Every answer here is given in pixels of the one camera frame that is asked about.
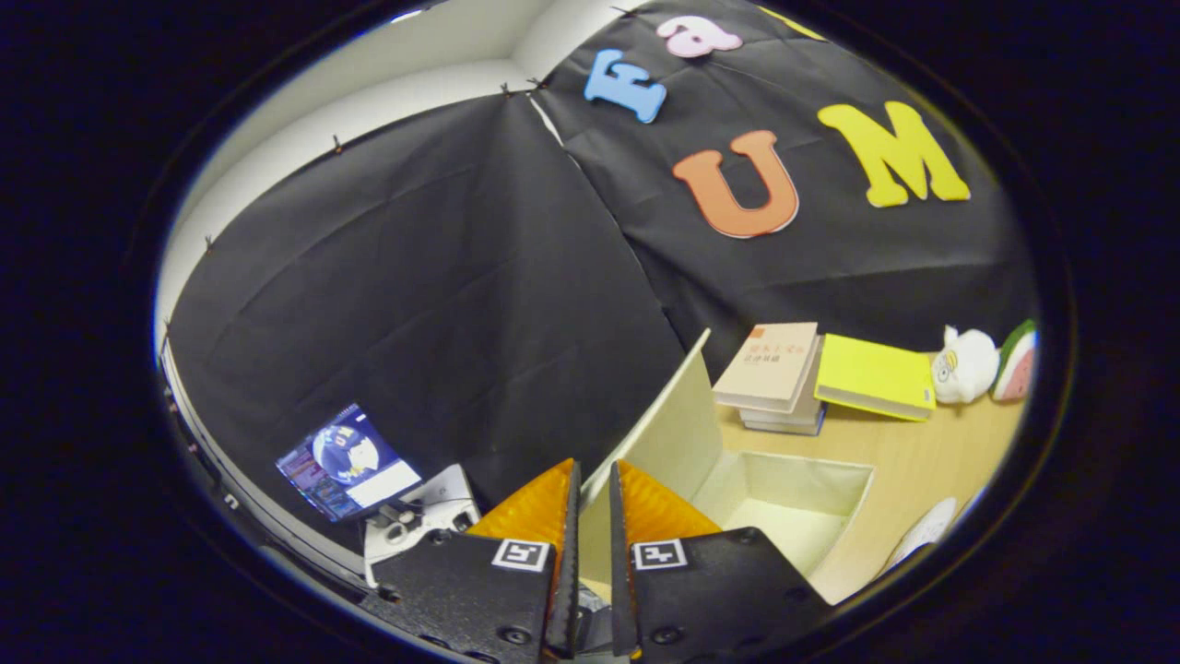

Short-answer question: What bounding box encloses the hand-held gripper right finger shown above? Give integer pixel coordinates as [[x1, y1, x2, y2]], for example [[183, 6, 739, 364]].
[[608, 458, 831, 664]]

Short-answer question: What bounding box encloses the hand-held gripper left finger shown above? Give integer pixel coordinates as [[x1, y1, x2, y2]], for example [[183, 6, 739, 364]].
[[361, 458, 582, 664]]

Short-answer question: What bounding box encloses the cream fabric storage box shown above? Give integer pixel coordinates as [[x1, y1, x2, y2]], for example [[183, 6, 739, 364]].
[[579, 329, 875, 605]]

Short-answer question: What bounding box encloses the white striped canvas shoe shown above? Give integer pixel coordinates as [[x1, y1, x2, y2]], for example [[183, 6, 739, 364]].
[[883, 498, 961, 575]]

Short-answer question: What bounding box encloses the blue cover book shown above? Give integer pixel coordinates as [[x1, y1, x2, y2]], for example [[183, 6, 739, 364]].
[[741, 413, 826, 437]]

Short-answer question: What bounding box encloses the laptop with lit screen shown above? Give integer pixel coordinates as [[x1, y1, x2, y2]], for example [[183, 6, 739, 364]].
[[277, 403, 423, 523]]

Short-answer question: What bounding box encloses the grey paperback book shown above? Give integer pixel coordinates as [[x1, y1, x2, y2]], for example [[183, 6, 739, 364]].
[[737, 337, 826, 427]]

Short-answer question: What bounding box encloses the beige paperback book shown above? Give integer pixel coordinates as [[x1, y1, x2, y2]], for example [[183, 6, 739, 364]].
[[713, 322, 820, 413]]

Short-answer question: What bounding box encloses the yellow cover book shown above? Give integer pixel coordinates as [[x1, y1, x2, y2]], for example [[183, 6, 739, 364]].
[[815, 333, 938, 422]]

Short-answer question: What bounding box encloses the white plush toy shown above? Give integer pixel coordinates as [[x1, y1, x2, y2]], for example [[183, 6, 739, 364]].
[[931, 325, 1000, 405]]

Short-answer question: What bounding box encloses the watermelon slice plush toy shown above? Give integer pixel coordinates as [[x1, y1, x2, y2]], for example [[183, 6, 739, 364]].
[[992, 319, 1039, 402]]

